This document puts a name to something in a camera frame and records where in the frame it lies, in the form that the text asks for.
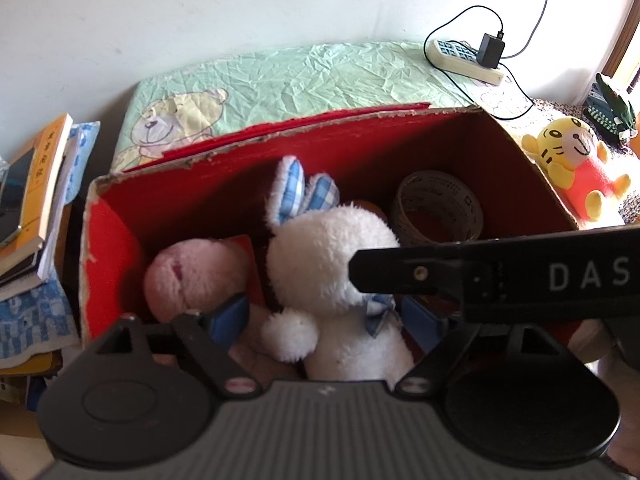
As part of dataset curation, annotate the pink plush toy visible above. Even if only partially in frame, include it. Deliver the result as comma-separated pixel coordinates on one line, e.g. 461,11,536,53
143,237,306,381

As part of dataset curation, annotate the yellow tiger plush toy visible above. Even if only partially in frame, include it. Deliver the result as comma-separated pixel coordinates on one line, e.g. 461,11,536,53
521,116,632,223

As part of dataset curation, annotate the white bunny plush toy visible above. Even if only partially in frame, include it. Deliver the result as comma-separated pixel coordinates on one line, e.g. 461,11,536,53
260,155,416,382

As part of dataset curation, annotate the brown tape roll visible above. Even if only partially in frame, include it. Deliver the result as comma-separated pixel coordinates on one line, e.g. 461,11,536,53
391,170,485,248

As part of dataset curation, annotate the thin black charger cable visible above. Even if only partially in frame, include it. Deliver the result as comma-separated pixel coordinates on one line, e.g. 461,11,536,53
424,5,536,121

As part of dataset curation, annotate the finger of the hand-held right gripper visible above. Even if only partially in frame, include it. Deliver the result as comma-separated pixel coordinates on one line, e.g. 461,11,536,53
348,241,469,296

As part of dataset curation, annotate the white power strip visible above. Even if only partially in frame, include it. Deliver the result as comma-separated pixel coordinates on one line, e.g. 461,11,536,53
425,39,505,86

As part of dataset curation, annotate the green bear-printed bed sheet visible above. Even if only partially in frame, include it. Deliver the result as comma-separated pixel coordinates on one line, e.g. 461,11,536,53
111,40,551,173

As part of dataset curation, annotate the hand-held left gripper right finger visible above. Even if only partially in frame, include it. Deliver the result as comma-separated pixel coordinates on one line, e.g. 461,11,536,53
392,299,579,398

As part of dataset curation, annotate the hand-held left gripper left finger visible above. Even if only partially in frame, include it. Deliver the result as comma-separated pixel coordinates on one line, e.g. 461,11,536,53
82,292,263,401

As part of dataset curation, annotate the smartphone with dark screen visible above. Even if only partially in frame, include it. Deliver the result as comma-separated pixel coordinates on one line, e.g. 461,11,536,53
0,150,43,248

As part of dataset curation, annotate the dark green toy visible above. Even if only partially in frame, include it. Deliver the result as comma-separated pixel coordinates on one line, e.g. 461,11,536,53
585,72,639,143

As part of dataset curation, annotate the red cardboard box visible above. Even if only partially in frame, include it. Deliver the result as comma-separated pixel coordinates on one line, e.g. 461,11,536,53
80,102,581,361

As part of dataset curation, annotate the black charger adapter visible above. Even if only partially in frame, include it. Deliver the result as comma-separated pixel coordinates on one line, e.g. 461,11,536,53
476,32,507,68

